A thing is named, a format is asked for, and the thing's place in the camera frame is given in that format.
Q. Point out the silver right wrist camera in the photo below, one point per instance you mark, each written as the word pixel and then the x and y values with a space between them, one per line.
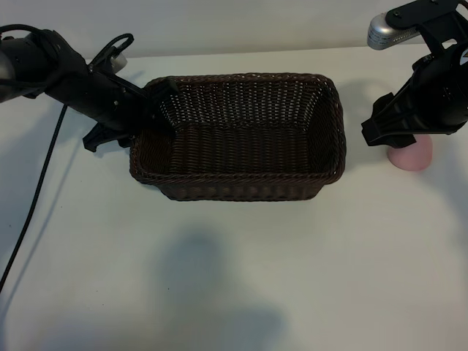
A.
pixel 380 31

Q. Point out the dark brown woven basket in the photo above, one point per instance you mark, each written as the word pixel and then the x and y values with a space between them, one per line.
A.
pixel 237 157

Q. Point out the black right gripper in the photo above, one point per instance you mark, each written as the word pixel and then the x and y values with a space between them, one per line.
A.
pixel 444 91

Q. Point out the pink peach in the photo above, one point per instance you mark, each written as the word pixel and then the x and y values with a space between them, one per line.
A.
pixel 411 159

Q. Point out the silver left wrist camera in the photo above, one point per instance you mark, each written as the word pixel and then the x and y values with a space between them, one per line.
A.
pixel 120 62

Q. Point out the black right camera bracket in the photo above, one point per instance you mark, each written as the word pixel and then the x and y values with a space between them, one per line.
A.
pixel 437 22

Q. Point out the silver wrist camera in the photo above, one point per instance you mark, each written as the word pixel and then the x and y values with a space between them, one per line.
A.
pixel 120 62
pixel 380 31

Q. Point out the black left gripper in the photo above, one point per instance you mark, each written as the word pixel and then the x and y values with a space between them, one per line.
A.
pixel 106 102

